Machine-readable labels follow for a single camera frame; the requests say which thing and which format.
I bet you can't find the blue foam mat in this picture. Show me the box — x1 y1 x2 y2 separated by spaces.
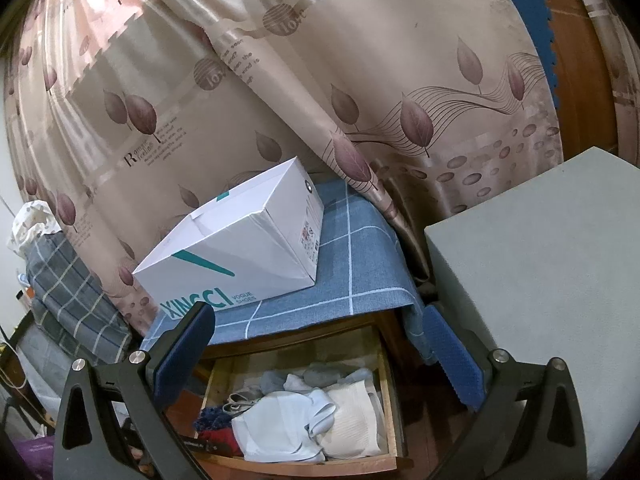
512 0 559 107

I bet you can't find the grey plaid folded fabric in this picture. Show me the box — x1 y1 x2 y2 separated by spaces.
26 232 132 365

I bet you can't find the red underwear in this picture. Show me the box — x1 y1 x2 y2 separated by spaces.
198 427 243 457

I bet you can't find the grey cushioned stool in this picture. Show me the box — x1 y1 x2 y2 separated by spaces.
425 148 639 479

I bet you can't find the beige leaf print curtain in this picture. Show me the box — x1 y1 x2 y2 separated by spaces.
1 0 563 333

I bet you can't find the dark blue patterned underwear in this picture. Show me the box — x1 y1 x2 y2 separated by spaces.
193 406 232 432

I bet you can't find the cream ribbed underwear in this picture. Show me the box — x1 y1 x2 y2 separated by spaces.
317 379 388 460

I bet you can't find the white underwear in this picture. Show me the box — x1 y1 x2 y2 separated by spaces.
231 389 335 464

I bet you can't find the blue checked table cloth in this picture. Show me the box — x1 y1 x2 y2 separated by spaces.
139 179 436 361

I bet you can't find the white plastic bag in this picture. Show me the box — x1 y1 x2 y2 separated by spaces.
6 200 62 259

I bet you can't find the wooden drawer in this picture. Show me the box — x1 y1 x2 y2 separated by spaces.
196 326 411 479

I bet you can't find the white XINCCI shoe box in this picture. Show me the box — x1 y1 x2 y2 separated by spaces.
134 158 324 320

